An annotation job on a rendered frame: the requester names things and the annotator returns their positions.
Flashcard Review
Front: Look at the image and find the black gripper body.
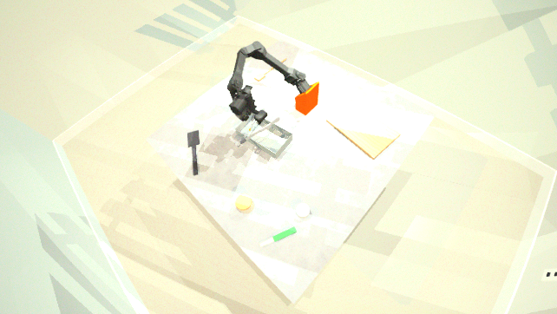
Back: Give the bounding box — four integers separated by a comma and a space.
246, 100, 268, 122

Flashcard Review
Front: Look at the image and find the grey rectangular roasting tin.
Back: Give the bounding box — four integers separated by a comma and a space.
235, 113, 293, 159

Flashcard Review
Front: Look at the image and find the grey spatula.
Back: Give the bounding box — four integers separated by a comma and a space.
187, 129, 200, 176

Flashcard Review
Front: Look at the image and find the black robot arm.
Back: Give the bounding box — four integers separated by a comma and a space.
227, 41, 312, 121

